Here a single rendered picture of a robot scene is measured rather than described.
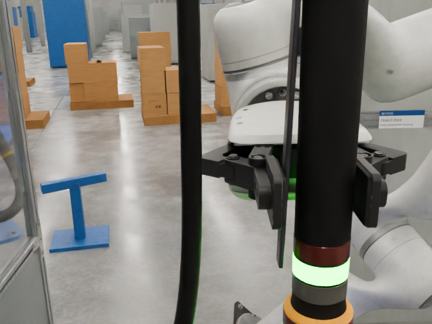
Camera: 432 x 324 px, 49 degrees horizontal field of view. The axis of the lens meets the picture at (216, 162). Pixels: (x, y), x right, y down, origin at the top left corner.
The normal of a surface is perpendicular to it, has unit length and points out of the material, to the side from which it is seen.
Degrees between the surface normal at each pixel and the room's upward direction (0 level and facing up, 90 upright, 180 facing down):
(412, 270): 51
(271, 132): 9
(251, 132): 7
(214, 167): 90
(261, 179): 0
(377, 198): 90
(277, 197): 90
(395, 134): 90
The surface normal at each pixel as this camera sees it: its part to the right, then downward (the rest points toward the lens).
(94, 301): -0.02, -0.95
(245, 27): -0.22, 0.18
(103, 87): 0.24, 0.29
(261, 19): 0.10, 0.10
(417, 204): -0.74, 0.36
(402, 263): -0.55, -0.34
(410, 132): 0.01, 0.31
